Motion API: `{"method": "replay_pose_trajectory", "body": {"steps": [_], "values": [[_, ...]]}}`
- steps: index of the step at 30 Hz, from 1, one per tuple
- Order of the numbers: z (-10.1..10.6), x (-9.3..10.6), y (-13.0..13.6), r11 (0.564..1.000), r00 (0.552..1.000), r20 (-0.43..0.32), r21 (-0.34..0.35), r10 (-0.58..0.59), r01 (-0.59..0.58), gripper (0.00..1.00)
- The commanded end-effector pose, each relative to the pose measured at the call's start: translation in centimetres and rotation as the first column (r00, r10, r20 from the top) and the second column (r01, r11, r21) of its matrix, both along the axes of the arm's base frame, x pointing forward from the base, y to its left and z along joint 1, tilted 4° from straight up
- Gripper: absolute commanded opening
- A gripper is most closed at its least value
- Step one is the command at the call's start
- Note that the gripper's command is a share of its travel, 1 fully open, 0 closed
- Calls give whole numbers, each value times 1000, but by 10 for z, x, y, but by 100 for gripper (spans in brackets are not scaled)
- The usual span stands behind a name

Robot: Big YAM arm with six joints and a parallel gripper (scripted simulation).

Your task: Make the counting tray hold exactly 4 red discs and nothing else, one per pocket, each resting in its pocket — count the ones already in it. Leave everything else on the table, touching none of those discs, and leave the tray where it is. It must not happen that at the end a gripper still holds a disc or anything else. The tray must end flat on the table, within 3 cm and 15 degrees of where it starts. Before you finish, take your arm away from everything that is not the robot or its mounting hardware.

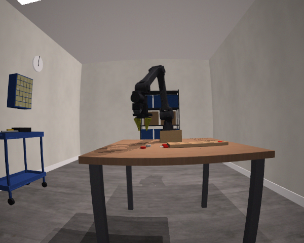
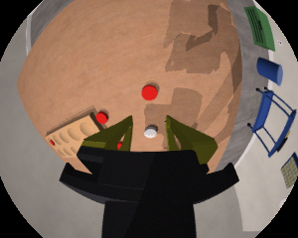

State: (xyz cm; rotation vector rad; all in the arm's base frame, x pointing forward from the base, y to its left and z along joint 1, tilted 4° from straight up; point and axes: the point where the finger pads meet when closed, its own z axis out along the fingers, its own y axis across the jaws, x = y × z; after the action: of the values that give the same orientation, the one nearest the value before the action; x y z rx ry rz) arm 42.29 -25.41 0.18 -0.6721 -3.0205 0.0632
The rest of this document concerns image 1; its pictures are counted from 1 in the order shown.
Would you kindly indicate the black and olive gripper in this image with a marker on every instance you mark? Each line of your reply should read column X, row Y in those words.
column 145, row 116

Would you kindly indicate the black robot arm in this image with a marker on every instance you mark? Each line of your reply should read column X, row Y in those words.
column 139, row 99

